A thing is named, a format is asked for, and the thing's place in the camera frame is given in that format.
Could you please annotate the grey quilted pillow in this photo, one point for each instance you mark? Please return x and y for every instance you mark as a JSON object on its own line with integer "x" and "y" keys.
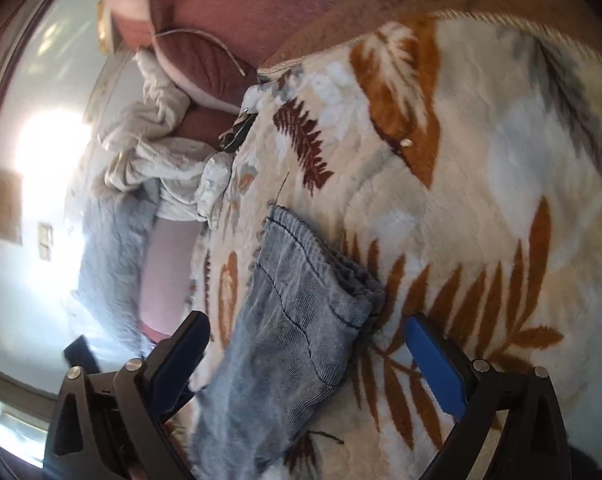
{"x": 116, "y": 240}

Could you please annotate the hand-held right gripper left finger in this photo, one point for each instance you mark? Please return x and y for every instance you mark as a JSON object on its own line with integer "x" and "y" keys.
{"x": 181, "y": 360}

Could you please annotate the beige wall switch plate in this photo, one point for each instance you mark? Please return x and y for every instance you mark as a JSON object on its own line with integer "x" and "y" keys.
{"x": 45, "y": 242}

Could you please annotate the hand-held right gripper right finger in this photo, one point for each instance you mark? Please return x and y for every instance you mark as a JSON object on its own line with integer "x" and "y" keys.
{"x": 436, "y": 365}

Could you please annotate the black clothing pile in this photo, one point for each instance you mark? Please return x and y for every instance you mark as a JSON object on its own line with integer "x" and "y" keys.
{"x": 81, "y": 355}

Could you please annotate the leaf print blanket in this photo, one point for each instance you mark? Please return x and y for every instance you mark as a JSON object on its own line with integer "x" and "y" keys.
{"x": 481, "y": 160}

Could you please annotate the wooden door with stained glass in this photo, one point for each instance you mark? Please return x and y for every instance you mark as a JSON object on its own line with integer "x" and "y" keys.
{"x": 16, "y": 430}

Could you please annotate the white crumpled cloth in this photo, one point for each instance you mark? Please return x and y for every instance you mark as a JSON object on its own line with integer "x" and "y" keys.
{"x": 151, "y": 170}

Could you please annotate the black sunglasses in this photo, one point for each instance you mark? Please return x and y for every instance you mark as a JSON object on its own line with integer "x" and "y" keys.
{"x": 236, "y": 132}

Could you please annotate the wooden framed wall panel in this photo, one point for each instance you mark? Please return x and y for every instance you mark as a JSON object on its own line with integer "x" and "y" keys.
{"x": 4, "y": 205}

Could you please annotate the grey denim pants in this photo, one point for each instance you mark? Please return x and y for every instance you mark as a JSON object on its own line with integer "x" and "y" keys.
{"x": 291, "y": 330}

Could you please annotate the yellow flat box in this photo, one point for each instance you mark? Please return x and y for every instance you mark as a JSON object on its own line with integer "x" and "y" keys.
{"x": 103, "y": 27}

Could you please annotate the large framed wall picture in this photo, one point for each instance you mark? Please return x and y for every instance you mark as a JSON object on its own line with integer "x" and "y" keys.
{"x": 1, "y": 25}

